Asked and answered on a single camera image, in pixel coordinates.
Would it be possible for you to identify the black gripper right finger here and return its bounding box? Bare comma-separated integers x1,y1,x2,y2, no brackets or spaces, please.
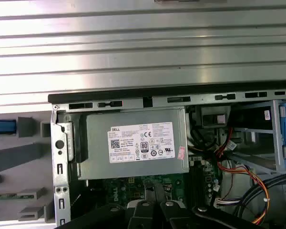
156,184,265,229

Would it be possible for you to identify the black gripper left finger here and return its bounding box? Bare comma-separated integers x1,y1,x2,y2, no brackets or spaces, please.
53,183,158,229

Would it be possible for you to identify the hard disk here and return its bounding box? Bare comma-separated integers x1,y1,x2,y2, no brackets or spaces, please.
0,120,16,137

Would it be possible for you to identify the green motherboard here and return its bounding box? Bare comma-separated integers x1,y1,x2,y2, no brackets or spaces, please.
70,156,224,217

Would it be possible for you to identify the black RAM slot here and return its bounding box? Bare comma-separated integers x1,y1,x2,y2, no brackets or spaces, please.
188,159,198,207
196,159,207,207

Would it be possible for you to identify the grey power supply unit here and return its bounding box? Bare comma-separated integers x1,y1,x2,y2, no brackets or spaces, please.
77,107,189,181

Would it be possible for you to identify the black open PC case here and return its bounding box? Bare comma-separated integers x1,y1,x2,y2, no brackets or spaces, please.
47,85,286,229

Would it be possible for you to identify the grey metal drive cage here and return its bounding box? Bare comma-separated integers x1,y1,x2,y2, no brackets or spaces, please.
228,99,286,175

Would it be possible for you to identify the green RAM stick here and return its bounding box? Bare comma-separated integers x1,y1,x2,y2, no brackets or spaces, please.
0,194,35,200

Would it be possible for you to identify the grey parts rack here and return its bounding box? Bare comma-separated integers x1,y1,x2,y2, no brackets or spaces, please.
0,116,56,224

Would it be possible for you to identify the orange yellow wire bundle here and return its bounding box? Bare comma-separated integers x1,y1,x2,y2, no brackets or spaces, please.
215,127,270,225

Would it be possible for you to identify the black cable bundle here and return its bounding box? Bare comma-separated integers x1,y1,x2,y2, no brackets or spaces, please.
233,171,286,224

